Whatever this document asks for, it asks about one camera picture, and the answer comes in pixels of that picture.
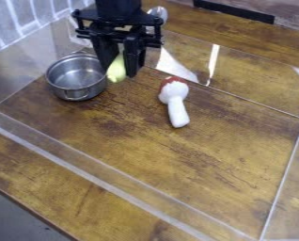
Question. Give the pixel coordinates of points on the clear acrylic enclosure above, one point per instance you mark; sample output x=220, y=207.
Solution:
x=111, y=173

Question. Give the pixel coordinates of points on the small steel pot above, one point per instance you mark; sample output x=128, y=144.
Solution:
x=76, y=78

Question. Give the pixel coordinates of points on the green handled metal spoon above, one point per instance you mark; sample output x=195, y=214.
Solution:
x=116, y=71

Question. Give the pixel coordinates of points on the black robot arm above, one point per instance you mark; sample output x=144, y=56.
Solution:
x=116, y=9

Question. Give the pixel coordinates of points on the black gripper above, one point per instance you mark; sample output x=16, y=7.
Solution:
x=108, y=32

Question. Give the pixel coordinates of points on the black bar on table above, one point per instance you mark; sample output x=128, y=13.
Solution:
x=239, y=12

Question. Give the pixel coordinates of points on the white red toy mushroom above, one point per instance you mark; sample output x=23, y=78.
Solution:
x=173, y=91

